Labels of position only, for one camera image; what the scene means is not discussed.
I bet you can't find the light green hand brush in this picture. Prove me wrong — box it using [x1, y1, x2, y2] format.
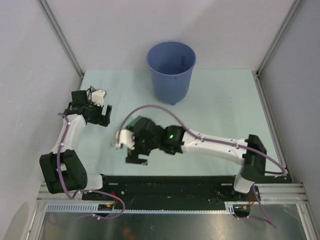
[127, 115, 142, 126]

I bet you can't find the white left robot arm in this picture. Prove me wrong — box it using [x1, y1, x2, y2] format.
[39, 87, 112, 200]

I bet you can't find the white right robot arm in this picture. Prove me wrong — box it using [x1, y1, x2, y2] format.
[116, 117, 267, 201]

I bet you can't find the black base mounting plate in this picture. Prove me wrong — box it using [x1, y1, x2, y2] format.
[98, 175, 259, 202]

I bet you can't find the blue plastic waste bin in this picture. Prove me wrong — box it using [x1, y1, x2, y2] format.
[146, 41, 197, 105]

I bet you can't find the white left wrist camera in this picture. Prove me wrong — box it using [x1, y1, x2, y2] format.
[90, 89, 107, 107]

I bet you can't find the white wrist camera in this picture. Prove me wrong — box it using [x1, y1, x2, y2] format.
[90, 89, 107, 107]
[111, 129, 135, 150]

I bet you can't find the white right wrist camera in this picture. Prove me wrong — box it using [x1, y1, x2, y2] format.
[111, 129, 135, 150]

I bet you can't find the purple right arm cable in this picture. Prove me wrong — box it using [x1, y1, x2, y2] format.
[117, 104, 288, 230]

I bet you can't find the aluminium frame post left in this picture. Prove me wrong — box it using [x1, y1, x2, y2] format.
[37, 0, 84, 80]

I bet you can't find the aluminium frame post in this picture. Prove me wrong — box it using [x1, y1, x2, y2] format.
[37, 0, 84, 80]
[255, 0, 305, 76]

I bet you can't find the white cable duct strip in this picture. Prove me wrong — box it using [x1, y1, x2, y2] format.
[46, 202, 234, 215]

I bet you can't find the aluminium frame rail front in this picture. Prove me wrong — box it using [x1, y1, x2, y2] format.
[36, 182, 309, 205]

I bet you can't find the aluminium frame post right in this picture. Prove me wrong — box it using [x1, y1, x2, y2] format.
[255, 0, 305, 76]

